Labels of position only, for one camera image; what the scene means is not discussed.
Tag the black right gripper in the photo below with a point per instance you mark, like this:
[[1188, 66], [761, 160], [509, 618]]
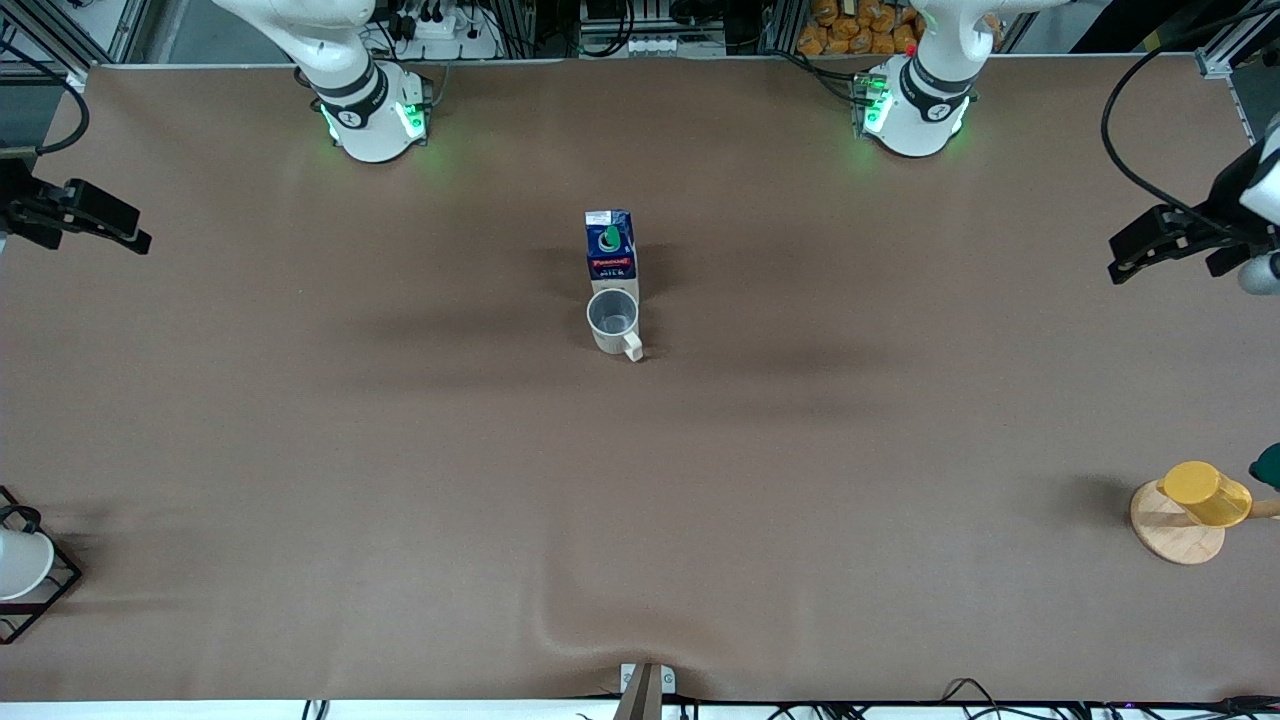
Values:
[[18, 205]]

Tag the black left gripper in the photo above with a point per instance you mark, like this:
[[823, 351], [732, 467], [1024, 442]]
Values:
[[1218, 226]]

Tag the blue milk carton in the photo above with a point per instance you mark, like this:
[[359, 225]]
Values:
[[611, 250]]

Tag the white ribbed mug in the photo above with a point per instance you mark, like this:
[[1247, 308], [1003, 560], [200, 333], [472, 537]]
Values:
[[612, 325]]

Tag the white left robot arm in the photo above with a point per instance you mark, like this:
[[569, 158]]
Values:
[[925, 95]]

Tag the dark green cup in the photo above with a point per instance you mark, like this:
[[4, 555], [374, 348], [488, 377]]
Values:
[[1268, 467]]

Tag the yellow plastic cup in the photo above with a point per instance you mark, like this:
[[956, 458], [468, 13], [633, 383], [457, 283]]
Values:
[[1205, 493]]

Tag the wooden mug stand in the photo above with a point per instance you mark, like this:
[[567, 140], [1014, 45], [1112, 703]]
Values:
[[1175, 535]]

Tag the orange snack bags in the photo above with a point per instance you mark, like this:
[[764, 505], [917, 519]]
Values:
[[860, 25]]

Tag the white power strip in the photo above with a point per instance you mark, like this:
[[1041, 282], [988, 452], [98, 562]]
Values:
[[445, 30]]

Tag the grey slim power strip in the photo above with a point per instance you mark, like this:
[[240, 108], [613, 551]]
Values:
[[675, 44]]

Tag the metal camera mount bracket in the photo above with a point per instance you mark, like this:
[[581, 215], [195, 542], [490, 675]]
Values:
[[645, 690]]

